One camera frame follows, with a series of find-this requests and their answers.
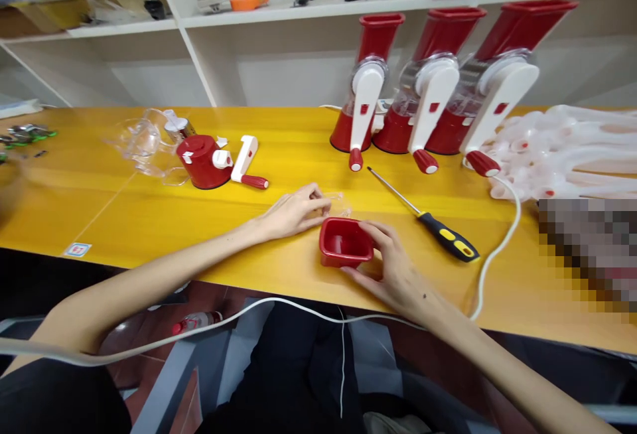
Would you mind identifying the grey metal table frame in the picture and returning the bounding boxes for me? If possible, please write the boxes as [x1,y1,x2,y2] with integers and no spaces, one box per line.
[129,325,236,434]

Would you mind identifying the red white rotary grater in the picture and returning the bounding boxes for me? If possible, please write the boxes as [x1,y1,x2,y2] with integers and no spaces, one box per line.
[424,0,581,178]
[328,12,407,173]
[372,5,488,176]

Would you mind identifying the red white table sticker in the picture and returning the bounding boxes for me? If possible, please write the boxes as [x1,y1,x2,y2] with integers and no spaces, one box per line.
[63,241,94,259]

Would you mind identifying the thick white power cable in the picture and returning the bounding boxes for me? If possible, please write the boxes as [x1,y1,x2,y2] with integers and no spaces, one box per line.
[0,174,523,368]

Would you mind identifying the thin white cord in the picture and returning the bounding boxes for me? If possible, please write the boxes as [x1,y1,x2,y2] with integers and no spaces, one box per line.
[339,304,347,419]

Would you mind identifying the white crank with red knob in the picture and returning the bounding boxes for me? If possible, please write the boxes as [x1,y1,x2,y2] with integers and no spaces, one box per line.
[230,134,271,192]

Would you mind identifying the small clear plastic part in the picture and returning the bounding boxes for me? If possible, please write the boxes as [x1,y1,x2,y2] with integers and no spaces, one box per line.
[311,192,354,221]

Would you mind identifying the person's left hand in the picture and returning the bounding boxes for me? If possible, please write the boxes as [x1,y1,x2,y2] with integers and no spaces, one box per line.
[258,182,334,243]

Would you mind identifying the person's right index finger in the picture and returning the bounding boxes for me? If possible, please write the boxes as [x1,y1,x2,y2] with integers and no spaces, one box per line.
[358,220,402,261]

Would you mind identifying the red square plastic chute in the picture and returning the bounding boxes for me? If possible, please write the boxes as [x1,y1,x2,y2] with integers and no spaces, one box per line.
[318,216,376,270]

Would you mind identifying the person's right thumb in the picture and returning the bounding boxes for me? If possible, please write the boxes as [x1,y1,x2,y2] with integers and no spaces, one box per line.
[340,264,385,287]

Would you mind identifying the red round grater base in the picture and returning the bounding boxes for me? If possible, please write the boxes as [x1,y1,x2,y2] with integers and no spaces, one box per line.
[175,133,235,190]

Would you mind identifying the metal drum with white cap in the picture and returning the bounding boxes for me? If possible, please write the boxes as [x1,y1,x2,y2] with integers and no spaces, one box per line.
[163,109,198,141]

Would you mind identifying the black yellow handled screwdriver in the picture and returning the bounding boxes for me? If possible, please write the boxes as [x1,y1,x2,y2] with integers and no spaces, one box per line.
[366,165,482,263]

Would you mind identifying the person's left thumb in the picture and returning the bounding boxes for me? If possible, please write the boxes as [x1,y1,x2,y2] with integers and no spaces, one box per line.
[297,214,331,235]

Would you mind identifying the person's legs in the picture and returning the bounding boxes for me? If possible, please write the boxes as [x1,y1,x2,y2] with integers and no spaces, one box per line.
[206,298,417,434]

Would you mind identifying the person's right hand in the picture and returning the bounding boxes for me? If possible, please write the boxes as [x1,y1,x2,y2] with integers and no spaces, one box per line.
[340,220,435,315]

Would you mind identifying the white shelf unit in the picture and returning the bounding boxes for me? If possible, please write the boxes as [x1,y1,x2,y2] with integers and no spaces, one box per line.
[0,0,637,109]

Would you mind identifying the pile of white plastic parts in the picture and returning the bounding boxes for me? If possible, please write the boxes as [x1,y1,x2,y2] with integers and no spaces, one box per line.
[489,104,637,202]

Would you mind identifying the person's left fingers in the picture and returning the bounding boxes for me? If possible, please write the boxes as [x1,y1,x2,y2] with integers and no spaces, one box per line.
[288,182,333,206]

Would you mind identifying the clear bottle with red cap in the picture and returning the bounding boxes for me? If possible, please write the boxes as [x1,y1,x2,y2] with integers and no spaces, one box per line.
[171,310,226,337]

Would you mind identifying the clear plastic grater housing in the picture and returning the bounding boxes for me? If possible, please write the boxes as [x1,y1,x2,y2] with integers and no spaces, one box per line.
[102,107,193,188]

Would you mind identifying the person's body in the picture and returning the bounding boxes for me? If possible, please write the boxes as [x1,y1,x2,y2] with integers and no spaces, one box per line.
[0,353,133,434]

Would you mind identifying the pile of green metal parts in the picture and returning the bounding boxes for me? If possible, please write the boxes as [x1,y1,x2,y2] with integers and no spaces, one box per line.
[0,123,59,152]

